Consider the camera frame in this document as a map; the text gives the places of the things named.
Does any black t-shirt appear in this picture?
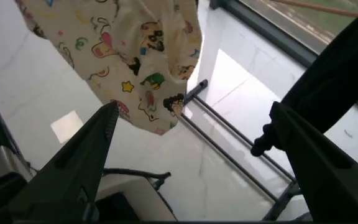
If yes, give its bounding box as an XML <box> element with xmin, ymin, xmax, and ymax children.
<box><xmin>250</xmin><ymin>0</ymin><xmax>358</xmax><ymax>158</ymax></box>

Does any pink clothes hanger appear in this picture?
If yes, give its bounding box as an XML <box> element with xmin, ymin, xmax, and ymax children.
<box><xmin>268</xmin><ymin>0</ymin><xmax>358</xmax><ymax>19</ymax></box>

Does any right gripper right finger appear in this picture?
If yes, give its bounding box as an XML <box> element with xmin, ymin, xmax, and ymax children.
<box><xmin>270</xmin><ymin>101</ymin><xmax>358</xmax><ymax>222</ymax></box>

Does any window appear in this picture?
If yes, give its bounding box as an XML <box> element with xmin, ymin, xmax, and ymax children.
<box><xmin>209</xmin><ymin>0</ymin><xmax>358</xmax><ymax>119</ymax></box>

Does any cream printed garment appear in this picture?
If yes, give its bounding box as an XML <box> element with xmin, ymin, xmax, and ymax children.
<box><xmin>14</xmin><ymin>0</ymin><xmax>203</xmax><ymax>136</ymax></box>

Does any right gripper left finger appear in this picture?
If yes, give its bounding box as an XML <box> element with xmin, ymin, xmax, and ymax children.
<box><xmin>7</xmin><ymin>101</ymin><xmax>120</xmax><ymax>222</ymax></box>

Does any black clothes rack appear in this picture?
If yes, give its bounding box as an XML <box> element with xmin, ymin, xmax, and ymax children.
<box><xmin>180</xmin><ymin>79</ymin><xmax>303</xmax><ymax>222</ymax></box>

